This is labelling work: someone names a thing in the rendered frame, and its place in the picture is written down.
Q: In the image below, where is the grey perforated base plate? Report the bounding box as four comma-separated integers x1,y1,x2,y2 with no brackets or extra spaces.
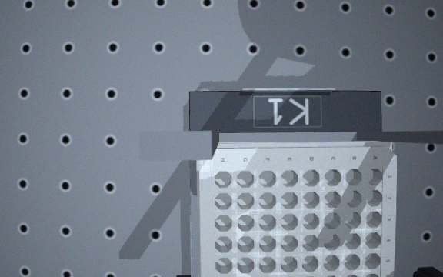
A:
0,0,443,277

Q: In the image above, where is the grey well plate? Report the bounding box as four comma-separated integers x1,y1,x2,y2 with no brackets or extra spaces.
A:
197,142,397,277

